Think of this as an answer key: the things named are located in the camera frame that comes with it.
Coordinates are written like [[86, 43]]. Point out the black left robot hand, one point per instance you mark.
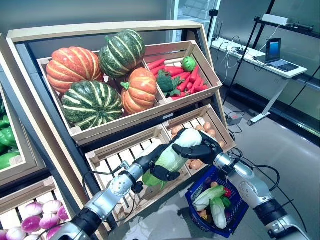
[[150, 161]]

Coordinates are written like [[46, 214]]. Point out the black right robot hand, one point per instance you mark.
[[210, 150]]

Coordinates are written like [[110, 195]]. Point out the red carrot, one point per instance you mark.
[[175, 71], [193, 74], [156, 64]]

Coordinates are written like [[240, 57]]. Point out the small orange toy vegetable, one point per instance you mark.
[[214, 184]]

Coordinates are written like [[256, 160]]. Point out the white desk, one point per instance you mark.
[[250, 72]]

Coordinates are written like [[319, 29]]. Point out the purple white turnip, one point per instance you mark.
[[62, 213], [48, 221], [30, 223], [52, 207], [33, 208], [53, 232]]

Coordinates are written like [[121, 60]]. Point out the grey open laptop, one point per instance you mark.
[[273, 48]]

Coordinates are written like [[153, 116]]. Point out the white box device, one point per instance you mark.
[[275, 18]]

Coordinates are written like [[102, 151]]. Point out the white green napa cabbage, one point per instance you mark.
[[188, 138], [207, 196], [218, 215]]

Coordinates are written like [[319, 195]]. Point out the wooden display shelf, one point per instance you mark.
[[100, 28]]

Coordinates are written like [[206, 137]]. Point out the thick framed wooden crate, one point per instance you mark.
[[30, 150]]

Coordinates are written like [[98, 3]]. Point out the black metal rack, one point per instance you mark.
[[300, 26]]

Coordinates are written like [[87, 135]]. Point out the round green cabbage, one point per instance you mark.
[[188, 64]]

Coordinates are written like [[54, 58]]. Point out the dark green broccoli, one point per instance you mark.
[[166, 83]]

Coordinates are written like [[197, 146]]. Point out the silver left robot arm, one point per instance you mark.
[[117, 185]]

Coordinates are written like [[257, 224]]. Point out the large orange pumpkin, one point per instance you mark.
[[72, 67]]

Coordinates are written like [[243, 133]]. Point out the small red toy pepper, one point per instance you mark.
[[227, 192]]

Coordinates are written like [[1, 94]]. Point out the black wifi router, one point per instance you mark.
[[218, 33]]

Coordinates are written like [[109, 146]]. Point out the black camera on pole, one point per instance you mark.
[[213, 12]]

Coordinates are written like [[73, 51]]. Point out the green bell pepper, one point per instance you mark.
[[3, 123], [8, 160], [7, 137]]

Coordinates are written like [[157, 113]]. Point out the grey box red button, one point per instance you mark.
[[235, 118]]

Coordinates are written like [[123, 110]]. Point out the small orange pumpkin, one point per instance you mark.
[[140, 90]]

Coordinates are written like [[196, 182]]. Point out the large wooden crate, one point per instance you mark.
[[112, 130]]

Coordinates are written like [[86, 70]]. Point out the brown potato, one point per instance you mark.
[[221, 144], [207, 126], [196, 165], [177, 130]]

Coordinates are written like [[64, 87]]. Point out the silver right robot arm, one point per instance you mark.
[[250, 180]]

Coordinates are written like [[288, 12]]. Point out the blue plastic shopping basket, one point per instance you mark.
[[237, 225]]

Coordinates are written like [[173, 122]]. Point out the green striped pumpkin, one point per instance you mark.
[[122, 52], [90, 105]]

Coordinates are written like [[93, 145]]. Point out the black tripod stand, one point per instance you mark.
[[241, 62]]

